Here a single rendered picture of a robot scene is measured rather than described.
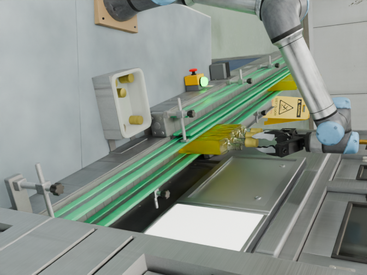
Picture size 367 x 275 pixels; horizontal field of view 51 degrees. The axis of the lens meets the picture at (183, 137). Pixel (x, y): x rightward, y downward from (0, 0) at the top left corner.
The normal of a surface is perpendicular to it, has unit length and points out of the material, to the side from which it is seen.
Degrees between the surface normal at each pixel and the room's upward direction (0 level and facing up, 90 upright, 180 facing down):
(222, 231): 90
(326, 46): 90
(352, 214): 90
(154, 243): 90
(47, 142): 0
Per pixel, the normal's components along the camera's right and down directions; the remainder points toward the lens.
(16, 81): 0.86, 0.02
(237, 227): -0.15, -0.95
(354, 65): -0.49, 0.32
